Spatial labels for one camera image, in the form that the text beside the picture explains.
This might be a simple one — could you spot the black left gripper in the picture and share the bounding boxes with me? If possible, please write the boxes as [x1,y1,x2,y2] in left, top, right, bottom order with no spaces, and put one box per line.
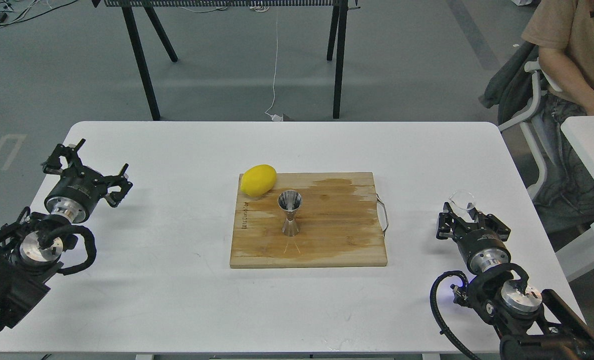
[42,138,133,224]

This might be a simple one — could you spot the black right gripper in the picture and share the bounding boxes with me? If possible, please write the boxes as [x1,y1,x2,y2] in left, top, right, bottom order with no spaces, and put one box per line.
[436,202,511,275]

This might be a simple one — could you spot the small clear glass cup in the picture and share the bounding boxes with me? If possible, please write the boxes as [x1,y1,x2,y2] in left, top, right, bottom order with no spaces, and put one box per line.
[448,189,476,223]

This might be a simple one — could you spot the steel double jigger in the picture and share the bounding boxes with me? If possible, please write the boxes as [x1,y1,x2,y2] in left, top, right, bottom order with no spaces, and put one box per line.
[278,189,303,237]

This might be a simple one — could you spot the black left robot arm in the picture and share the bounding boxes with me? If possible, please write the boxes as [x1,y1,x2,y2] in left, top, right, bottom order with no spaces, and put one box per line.
[0,139,133,331]

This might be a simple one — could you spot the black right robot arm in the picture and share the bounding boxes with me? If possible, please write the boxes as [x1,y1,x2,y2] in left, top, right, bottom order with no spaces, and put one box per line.
[429,202,594,360]

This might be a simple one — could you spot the white office chair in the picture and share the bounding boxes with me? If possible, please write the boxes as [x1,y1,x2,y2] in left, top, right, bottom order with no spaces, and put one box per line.
[497,59,594,281]

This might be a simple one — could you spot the wooden cutting board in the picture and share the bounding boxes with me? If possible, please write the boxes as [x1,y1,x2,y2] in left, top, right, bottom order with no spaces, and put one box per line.
[230,172,388,269]

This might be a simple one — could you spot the dark grey jacket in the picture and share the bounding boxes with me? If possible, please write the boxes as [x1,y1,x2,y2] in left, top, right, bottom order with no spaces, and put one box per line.
[479,41,538,125]

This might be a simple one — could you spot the yellow lemon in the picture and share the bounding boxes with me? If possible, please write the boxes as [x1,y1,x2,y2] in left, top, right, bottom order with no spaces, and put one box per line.
[240,164,277,198]

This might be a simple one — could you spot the person in brown shirt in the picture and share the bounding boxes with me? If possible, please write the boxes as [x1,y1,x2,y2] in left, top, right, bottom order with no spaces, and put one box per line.
[522,0,594,123]

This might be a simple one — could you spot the white hanging cable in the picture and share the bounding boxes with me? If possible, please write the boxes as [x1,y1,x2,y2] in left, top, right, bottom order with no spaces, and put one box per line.
[264,5,284,122]

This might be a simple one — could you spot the black metal frame table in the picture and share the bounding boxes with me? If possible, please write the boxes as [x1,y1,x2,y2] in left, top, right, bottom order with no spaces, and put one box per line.
[92,0,360,121]

